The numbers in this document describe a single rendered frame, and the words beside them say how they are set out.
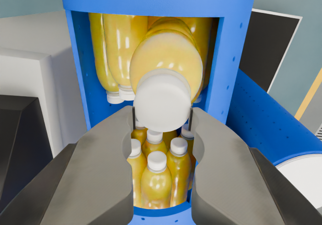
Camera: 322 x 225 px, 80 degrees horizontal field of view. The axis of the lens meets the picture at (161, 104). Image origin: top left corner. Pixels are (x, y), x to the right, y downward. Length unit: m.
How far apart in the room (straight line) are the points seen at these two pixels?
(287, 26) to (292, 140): 0.93
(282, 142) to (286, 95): 1.21
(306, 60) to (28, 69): 1.78
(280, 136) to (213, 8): 0.59
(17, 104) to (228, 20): 0.33
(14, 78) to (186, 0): 0.30
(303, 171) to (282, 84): 1.19
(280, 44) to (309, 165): 0.97
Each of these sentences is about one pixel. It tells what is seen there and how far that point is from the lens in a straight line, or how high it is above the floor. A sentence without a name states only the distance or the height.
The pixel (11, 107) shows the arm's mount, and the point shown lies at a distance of 0.38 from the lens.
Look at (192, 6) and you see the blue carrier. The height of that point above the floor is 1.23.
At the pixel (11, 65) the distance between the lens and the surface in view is 0.39.
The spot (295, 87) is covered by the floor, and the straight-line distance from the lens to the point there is 1.93.
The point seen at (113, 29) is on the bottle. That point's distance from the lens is 0.31.
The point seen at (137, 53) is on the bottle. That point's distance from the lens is 0.17.
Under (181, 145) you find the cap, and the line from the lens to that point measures 0.44.
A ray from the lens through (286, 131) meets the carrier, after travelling 0.78.
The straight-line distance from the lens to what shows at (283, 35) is 1.54.
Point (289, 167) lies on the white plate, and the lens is 0.71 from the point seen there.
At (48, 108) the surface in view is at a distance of 0.40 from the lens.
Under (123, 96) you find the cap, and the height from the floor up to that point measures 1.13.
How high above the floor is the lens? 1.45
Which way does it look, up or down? 61 degrees down
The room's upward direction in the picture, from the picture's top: 180 degrees clockwise
